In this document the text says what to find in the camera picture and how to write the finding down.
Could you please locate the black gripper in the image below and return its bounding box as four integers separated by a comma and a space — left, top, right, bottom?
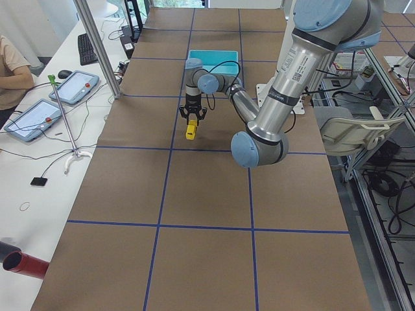
179, 93, 207, 122

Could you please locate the yellow beetle toy car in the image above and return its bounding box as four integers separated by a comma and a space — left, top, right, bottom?
185, 120, 198, 141

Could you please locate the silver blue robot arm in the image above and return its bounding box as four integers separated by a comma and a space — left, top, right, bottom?
179, 1, 384, 168

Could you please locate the turquoise plastic bin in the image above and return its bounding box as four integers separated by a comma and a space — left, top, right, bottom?
185, 49, 240, 76

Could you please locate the brown paper table cover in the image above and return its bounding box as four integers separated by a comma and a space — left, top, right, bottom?
32, 8, 371, 310

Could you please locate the blue tape line lengthwise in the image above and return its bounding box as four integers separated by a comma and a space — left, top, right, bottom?
142, 8, 196, 311

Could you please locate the black keyboard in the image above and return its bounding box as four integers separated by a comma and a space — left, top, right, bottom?
78, 33, 98, 65

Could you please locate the metal rod white stand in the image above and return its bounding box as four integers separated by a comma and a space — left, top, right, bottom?
47, 75, 93, 175

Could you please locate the far teach pendant tablet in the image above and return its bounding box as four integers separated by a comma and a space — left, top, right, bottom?
56, 70, 99, 105

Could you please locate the teach pendant tablet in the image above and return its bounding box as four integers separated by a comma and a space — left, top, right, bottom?
56, 70, 99, 105
4, 99, 62, 143

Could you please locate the black computer mouse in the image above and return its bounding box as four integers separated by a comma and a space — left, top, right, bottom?
58, 69, 73, 80

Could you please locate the beige plastic chair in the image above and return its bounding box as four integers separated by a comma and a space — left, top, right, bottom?
313, 106, 405, 182

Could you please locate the near teach pendant tablet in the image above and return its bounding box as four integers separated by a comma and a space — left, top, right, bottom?
4, 99, 62, 143

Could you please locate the blue tape line crosswise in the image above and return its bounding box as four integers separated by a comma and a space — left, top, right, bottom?
67, 220, 350, 235

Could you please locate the small black device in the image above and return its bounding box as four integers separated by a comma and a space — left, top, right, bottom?
30, 177, 47, 187

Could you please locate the seated person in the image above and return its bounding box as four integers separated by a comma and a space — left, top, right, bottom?
1, 35, 34, 127

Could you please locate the rubber band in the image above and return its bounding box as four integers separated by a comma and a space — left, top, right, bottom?
19, 202, 30, 212

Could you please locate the red black tube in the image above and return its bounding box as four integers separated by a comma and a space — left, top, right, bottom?
1, 241, 49, 279

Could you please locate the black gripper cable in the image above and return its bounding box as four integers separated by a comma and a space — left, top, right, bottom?
199, 60, 243, 111

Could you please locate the aluminium frame post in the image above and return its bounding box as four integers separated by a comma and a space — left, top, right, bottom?
73, 0, 121, 99

